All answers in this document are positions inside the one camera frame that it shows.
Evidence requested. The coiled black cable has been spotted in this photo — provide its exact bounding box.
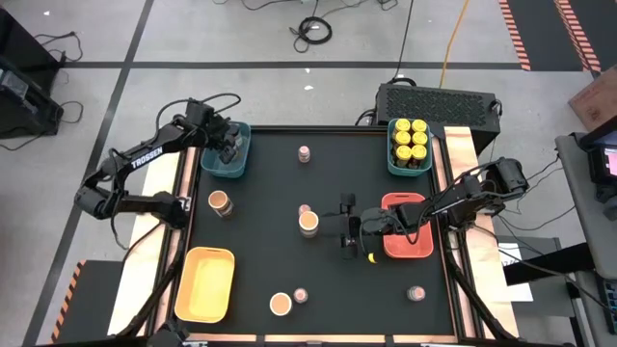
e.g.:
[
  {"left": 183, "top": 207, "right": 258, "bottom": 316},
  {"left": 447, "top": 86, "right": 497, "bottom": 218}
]
[{"left": 288, "top": 16, "right": 334, "bottom": 54}]

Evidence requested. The black equipment cart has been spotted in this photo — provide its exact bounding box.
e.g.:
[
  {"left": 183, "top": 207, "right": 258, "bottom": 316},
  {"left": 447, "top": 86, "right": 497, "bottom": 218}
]
[{"left": 0, "top": 7, "right": 66, "bottom": 141}]

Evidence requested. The black monitor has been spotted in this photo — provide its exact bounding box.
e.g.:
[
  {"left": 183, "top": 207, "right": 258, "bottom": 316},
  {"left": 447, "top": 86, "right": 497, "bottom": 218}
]
[{"left": 577, "top": 118, "right": 617, "bottom": 203}]

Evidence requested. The grey table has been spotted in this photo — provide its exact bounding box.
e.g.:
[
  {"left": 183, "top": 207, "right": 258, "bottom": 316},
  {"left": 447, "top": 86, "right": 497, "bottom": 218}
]
[{"left": 553, "top": 133, "right": 617, "bottom": 280}]

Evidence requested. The grey electronic box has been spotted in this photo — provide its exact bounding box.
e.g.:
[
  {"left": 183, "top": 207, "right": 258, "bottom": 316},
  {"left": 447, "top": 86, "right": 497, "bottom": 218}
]
[{"left": 0, "top": 69, "right": 30, "bottom": 97}]

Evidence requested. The coral red plastic bin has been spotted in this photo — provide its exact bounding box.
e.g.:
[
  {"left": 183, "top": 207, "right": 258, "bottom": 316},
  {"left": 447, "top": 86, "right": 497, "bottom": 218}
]
[{"left": 380, "top": 192, "right": 435, "bottom": 259}]

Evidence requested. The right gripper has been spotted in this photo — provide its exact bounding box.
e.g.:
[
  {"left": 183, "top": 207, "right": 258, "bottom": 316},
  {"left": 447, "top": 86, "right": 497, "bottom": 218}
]
[{"left": 339, "top": 192, "right": 404, "bottom": 261}]

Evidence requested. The long black hanging cable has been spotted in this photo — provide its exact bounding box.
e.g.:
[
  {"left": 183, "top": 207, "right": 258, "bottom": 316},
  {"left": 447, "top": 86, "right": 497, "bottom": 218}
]
[{"left": 392, "top": 0, "right": 416, "bottom": 86}]

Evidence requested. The yellow plastic bin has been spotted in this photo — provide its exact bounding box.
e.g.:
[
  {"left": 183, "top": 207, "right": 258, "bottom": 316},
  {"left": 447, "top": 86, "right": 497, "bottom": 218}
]
[{"left": 174, "top": 246, "right": 236, "bottom": 324}]

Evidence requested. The black table mat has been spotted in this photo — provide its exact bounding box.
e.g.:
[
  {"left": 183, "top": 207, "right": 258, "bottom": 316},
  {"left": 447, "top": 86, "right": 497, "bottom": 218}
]
[{"left": 174, "top": 128, "right": 457, "bottom": 337}]

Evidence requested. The white paper sheet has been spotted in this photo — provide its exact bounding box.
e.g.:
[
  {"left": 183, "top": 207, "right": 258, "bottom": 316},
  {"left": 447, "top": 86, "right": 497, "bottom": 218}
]
[{"left": 498, "top": 242, "right": 535, "bottom": 304}]

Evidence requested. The large tan-lid spice jar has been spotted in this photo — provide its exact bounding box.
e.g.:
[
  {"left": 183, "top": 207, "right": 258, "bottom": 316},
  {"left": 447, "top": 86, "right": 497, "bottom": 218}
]
[
  {"left": 269, "top": 291, "right": 293, "bottom": 317},
  {"left": 298, "top": 210, "right": 320, "bottom": 240},
  {"left": 207, "top": 190, "right": 236, "bottom": 219}
]

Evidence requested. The brown cardboard box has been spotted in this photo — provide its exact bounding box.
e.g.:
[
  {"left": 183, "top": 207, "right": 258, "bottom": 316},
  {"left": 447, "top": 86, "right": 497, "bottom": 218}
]
[{"left": 568, "top": 66, "right": 617, "bottom": 132}]

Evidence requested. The yellow hanging cable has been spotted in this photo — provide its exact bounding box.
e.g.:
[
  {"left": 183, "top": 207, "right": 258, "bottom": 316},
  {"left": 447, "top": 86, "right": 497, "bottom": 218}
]
[{"left": 438, "top": 0, "right": 471, "bottom": 90}]

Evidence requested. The black metal beam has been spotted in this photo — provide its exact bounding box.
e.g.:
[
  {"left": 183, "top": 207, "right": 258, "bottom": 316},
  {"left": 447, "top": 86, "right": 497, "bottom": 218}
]
[{"left": 503, "top": 242, "right": 595, "bottom": 286}]

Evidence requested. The black frame strut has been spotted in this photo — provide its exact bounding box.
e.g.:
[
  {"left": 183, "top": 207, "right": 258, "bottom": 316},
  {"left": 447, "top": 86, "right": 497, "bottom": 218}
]
[
  {"left": 115, "top": 226, "right": 190, "bottom": 338},
  {"left": 443, "top": 240, "right": 520, "bottom": 341}
]

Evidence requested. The black orange-striped floor mat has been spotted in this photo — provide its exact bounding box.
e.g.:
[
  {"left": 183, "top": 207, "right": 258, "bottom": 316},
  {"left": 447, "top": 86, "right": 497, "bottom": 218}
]
[
  {"left": 50, "top": 259, "right": 125, "bottom": 346},
  {"left": 497, "top": 0, "right": 617, "bottom": 74}
]

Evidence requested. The teal green plastic bin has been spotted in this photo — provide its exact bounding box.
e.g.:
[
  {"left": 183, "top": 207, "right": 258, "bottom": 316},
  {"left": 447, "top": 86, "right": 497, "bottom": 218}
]
[{"left": 387, "top": 118, "right": 435, "bottom": 177}]

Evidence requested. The black perforated computer case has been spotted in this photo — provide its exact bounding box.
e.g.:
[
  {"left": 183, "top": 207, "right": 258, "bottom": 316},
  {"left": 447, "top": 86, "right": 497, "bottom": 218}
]
[{"left": 374, "top": 82, "right": 502, "bottom": 156}]

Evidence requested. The black keyboard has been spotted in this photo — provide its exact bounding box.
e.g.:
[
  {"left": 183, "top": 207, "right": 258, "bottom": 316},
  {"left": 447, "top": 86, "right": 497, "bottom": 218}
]
[{"left": 597, "top": 279, "right": 617, "bottom": 334}]

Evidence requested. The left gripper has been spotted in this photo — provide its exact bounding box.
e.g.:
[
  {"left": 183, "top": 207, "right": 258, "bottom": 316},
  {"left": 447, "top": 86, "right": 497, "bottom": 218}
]
[{"left": 185, "top": 99, "right": 244, "bottom": 164}]

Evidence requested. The blue plastic bin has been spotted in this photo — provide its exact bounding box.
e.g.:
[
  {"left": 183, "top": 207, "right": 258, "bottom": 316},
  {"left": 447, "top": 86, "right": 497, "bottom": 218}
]
[{"left": 200, "top": 120, "right": 253, "bottom": 179}]

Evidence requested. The black floor cable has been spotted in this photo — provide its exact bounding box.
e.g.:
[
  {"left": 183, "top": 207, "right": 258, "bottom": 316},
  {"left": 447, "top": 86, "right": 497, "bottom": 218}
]
[
  {"left": 33, "top": 31, "right": 84, "bottom": 64},
  {"left": 47, "top": 100, "right": 86, "bottom": 126}
]

